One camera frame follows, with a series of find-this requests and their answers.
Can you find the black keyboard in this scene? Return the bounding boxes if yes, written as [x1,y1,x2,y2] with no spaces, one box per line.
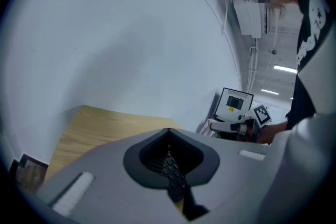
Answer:
[161,151,188,202]

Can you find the person's black printed shirt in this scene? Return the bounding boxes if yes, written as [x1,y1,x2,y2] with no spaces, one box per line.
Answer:
[285,0,332,131]

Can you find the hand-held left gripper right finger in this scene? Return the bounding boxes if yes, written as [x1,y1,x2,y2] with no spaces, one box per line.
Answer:
[169,127,284,218]

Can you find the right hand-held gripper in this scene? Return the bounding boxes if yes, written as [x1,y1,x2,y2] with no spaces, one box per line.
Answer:
[209,104,272,143]

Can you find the person's right forearm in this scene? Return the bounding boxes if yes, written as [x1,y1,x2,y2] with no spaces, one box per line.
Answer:
[257,120,289,145]

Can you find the white wall pipes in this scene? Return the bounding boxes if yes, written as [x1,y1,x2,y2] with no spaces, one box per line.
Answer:
[247,44,260,90]

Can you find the white air conditioner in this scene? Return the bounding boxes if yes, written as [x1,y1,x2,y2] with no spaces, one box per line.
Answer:
[233,0,270,39]

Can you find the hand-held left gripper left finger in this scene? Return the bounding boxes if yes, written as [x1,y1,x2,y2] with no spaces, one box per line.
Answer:
[36,127,188,222]

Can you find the wooden table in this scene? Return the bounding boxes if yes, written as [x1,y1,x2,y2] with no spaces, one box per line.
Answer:
[43,104,190,185]

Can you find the white machine with black panel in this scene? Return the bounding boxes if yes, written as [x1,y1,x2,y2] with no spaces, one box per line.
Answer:
[214,87,255,124]

